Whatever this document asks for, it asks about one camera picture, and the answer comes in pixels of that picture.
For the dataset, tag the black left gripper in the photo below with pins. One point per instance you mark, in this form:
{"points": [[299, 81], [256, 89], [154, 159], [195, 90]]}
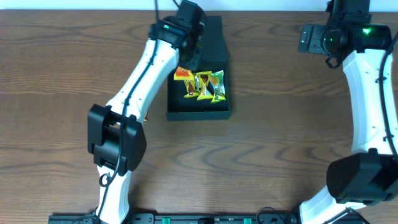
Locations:
{"points": [[194, 63]]}

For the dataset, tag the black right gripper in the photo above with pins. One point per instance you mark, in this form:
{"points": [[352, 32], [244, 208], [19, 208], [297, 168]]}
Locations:
{"points": [[316, 32]]}

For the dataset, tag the yellow orange snack packet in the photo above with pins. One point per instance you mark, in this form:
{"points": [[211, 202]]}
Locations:
{"points": [[183, 74]]}

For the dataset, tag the yellow chocolate snack packet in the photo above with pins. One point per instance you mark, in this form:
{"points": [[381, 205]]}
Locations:
{"points": [[203, 81]]}

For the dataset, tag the yellow chocolate wafer packet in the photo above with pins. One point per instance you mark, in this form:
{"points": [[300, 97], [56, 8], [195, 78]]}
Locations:
{"points": [[191, 88]]}

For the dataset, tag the green yellow snack packet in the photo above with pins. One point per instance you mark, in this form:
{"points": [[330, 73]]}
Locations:
{"points": [[216, 81]]}

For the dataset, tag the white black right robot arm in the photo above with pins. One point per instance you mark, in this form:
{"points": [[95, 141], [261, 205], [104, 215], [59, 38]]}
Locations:
{"points": [[364, 52]]}

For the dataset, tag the dark green open box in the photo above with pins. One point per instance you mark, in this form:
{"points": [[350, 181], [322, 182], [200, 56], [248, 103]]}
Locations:
{"points": [[214, 58]]}

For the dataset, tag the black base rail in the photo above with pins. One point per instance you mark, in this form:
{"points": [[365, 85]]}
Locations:
{"points": [[148, 218]]}

